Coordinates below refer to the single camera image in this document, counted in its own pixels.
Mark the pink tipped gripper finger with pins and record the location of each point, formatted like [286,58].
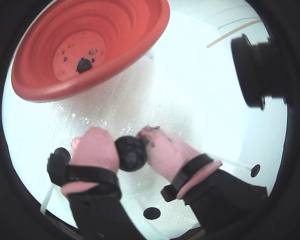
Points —
[172,157]
[97,155]

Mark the red collapsible silicone cup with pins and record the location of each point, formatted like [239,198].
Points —
[32,70]

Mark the white foam board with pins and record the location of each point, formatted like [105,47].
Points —
[202,112]

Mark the thin wooden rod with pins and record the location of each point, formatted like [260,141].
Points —
[230,35]

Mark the black camera module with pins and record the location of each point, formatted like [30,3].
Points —
[252,70]

